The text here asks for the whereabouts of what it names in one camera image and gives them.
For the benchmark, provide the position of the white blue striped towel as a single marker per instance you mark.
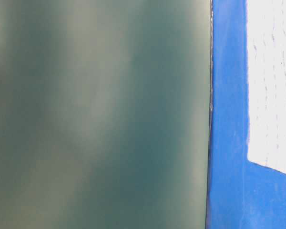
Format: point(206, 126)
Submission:
point(266, 61)

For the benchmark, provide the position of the blue table cloth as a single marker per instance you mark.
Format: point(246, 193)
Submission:
point(240, 194)

